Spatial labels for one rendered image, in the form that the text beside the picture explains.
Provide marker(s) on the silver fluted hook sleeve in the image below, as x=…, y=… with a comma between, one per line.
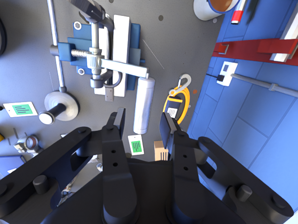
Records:
x=94, y=61

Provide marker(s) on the silver hex nut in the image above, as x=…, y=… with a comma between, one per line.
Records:
x=99, y=167

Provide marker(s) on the red wall rail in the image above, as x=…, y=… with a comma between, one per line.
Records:
x=244, y=46

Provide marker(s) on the blue bench vise body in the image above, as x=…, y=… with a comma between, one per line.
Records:
x=67, y=52

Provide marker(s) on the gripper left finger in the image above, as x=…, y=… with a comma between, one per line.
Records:
x=58, y=153

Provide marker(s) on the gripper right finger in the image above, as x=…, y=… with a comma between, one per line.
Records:
x=184, y=181

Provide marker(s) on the small white green tag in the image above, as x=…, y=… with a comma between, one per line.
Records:
x=136, y=144

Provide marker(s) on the silver carabiner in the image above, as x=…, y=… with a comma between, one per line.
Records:
x=189, y=79

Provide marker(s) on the white bar on rail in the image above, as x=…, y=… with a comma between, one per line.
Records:
x=287, y=35

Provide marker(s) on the grey wall conduit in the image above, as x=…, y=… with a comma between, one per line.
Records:
x=256, y=81

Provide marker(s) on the dark grey swivel eye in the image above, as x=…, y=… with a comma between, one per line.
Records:
x=89, y=9

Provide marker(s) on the white hex bolt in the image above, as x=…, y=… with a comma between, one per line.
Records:
x=77, y=25
x=81, y=71

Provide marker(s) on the blue flat tray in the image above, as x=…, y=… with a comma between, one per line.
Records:
x=9, y=164

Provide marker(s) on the silver disc spigot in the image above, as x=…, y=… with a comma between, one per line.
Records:
x=67, y=104

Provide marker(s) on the red and white marker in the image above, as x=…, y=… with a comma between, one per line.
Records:
x=237, y=15

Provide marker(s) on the black plug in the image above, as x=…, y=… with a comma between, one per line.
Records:
x=220, y=78

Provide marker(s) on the silver vise screw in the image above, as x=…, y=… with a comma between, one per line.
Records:
x=79, y=53

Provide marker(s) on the silver pipe coupler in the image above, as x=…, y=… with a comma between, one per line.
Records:
x=29, y=142

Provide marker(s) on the white tag with green label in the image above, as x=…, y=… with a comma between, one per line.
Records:
x=22, y=109

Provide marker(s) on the tan box with black bars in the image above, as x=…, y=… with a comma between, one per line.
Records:
x=158, y=149

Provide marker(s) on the grey scaffold hook body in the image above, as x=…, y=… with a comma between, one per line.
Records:
x=94, y=37

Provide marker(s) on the white wall socket box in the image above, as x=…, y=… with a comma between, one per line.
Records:
x=229, y=69

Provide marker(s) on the grey metal tag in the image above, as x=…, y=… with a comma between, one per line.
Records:
x=109, y=94

